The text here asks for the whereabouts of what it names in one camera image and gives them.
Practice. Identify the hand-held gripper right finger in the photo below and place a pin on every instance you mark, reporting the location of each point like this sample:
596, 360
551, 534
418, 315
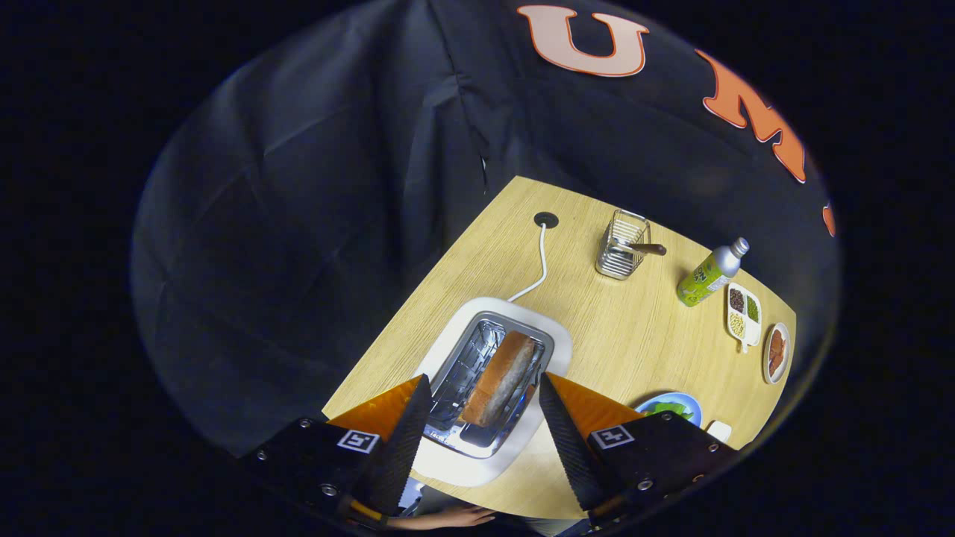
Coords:
571, 447

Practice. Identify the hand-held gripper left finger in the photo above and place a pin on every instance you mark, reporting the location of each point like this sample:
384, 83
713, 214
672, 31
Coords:
403, 447

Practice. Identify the plain toast bread slice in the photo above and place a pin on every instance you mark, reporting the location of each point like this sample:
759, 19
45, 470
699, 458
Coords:
500, 377

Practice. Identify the green lettuce leaf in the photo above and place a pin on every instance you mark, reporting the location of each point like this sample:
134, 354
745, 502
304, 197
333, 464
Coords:
668, 409

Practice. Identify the white toaster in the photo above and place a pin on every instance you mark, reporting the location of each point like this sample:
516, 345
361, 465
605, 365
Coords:
462, 466

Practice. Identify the blue plate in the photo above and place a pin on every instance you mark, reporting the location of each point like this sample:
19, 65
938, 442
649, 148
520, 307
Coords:
690, 409

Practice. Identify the white rounded square plate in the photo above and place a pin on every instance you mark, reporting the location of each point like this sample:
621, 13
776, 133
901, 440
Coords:
720, 430

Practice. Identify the white divided dish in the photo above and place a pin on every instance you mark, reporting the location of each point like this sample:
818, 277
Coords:
742, 345

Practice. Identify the pile of yellow soybeans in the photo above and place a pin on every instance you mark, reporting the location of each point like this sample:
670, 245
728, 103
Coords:
737, 325

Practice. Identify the green label metal bottle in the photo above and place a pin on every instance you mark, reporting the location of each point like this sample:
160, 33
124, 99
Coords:
701, 280

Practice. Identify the white oval plate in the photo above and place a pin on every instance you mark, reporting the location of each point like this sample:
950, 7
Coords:
766, 356

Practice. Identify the brown meat slice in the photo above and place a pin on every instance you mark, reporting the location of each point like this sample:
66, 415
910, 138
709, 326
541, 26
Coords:
778, 341
774, 364

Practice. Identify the pile of dark red beans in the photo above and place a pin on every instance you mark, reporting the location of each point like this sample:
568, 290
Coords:
737, 300

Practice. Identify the pile of green beans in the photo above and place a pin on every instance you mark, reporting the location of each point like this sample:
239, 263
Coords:
753, 309

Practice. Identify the black backdrop cloth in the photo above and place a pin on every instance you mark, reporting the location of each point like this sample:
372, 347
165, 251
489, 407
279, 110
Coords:
298, 224

